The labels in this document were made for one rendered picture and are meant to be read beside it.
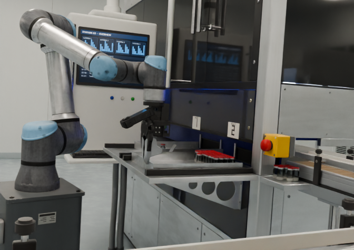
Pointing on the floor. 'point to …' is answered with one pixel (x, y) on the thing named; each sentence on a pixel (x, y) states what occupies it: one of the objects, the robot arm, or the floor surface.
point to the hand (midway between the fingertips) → (144, 160)
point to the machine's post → (266, 105)
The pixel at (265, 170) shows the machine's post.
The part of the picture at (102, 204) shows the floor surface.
